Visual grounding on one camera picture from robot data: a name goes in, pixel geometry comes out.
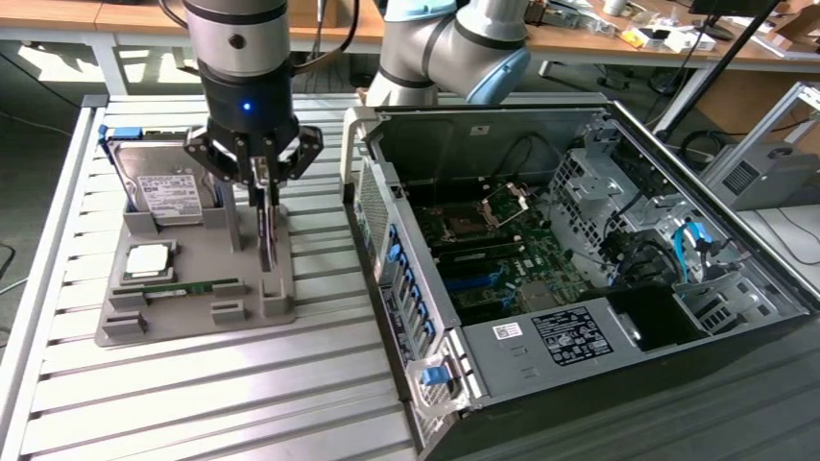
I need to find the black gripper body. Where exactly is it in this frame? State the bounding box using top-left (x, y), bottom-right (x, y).
top-left (196, 60), bottom-right (301, 145)

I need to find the graphics card with black fan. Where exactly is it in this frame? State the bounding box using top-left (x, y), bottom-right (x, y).
top-left (252, 156), bottom-right (284, 276)

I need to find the hard disk in blue carrier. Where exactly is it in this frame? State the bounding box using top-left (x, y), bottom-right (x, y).
top-left (96, 123), bottom-right (223, 227)

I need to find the open black PC case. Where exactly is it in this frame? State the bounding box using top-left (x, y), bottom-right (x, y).
top-left (339, 98), bottom-right (820, 461)

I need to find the silver CPU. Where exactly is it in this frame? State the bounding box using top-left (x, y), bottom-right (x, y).
top-left (124, 243), bottom-right (179, 282)

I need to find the green RAM stick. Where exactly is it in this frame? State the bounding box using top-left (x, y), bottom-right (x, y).
top-left (144, 280), bottom-right (217, 297)

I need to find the CPU socket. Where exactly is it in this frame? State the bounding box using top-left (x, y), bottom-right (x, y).
top-left (435, 201), bottom-right (499, 241)

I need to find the grey parts rack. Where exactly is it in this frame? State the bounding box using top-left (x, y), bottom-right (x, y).
top-left (93, 162), bottom-right (300, 348)

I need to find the black-latched black RAM slot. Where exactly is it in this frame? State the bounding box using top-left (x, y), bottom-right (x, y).
top-left (440, 246), bottom-right (523, 261)
top-left (435, 238), bottom-right (519, 253)

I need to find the metal socket cover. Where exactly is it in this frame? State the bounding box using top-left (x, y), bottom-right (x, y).
top-left (479, 182), bottom-right (533, 227)

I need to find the blue expansion slot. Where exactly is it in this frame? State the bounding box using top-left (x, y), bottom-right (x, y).
top-left (445, 274), bottom-right (508, 292)

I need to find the green motherboard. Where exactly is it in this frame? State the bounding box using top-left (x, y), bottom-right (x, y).
top-left (409, 191), bottom-right (597, 328)

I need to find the silver drive cage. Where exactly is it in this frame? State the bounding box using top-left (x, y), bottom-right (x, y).
top-left (548, 143), bottom-right (649, 251)

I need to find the silver chipset heatsink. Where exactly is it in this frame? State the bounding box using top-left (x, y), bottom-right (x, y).
top-left (519, 281), bottom-right (557, 311)

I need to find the grey electronics box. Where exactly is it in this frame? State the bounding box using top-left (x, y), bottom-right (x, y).
top-left (541, 0), bottom-right (595, 28)

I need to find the grey power supply unit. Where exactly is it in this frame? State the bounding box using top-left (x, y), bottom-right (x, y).
top-left (455, 296), bottom-right (645, 402)

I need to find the white black yellow box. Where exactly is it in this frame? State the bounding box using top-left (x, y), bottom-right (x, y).
top-left (624, 26), bottom-right (672, 49)

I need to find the white small carton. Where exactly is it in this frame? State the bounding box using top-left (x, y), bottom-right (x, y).
top-left (665, 28), bottom-right (719, 54)

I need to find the silver disk bay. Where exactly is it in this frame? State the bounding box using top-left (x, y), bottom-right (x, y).
top-left (672, 271), bottom-right (773, 337)

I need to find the black stand pole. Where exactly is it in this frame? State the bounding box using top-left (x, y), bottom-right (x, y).
top-left (652, 0), bottom-right (791, 140)

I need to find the black monitor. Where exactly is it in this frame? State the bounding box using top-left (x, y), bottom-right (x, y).
top-left (688, 0), bottom-right (780, 42)

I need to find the cluttered wooden desk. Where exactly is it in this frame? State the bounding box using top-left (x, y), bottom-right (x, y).
top-left (531, 9), bottom-right (820, 140)

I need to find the grey vented machine box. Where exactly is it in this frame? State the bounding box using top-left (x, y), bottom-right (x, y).
top-left (701, 141), bottom-right (820, 212)

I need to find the brown cardboard piece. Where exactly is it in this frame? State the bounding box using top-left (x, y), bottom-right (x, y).
top-left (768, 7), bottom-right (820, 47)

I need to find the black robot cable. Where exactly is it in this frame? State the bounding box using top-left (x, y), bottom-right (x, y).
top-left (157, 0), bottom-right (361, 69)

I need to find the black power wire bundle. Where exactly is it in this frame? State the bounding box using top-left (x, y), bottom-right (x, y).
top-left (599, 225), bottom-right (684, 289)

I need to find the light blue disk wire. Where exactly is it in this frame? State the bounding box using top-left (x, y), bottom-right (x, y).
top-left (672, 218), bottom-right (716, 289)

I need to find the aluminium profile frame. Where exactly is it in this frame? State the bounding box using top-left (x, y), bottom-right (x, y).
top-left (701, 80), bottom-right (820, 169)

